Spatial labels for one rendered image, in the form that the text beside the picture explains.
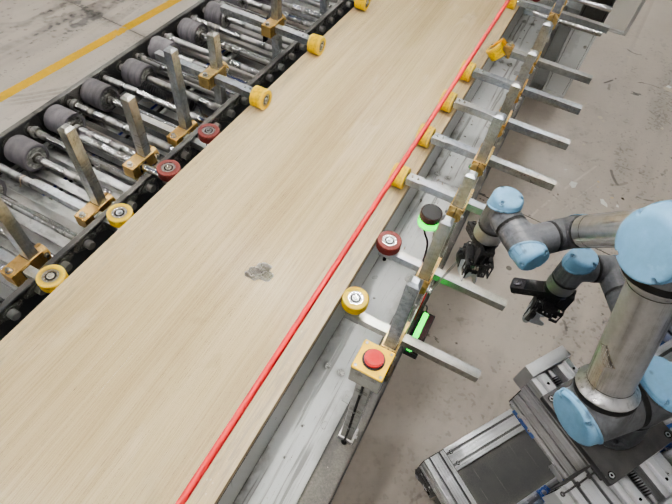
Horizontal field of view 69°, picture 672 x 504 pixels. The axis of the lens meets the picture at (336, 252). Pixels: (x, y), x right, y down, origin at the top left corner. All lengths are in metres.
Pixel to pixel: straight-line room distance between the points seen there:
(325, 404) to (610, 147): 2.92
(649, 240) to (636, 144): 3.25
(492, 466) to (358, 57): 1.78
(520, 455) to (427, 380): 0.51
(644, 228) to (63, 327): 1.35
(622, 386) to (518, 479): 1.16
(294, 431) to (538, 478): 1.01
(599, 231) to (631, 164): 2.76
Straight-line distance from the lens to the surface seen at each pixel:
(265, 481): 1.56
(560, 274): 1.44
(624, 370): 1.02
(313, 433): 1.59
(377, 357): 1.02
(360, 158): 1.85
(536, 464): 2.20
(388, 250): 1.58
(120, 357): 1.44
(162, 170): 1.81
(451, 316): 2.58
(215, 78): 2.10
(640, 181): 3.80
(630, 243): 0.87
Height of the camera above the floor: 2.15
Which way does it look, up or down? 53 degrees down
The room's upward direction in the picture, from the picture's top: 8 degrees clockwise
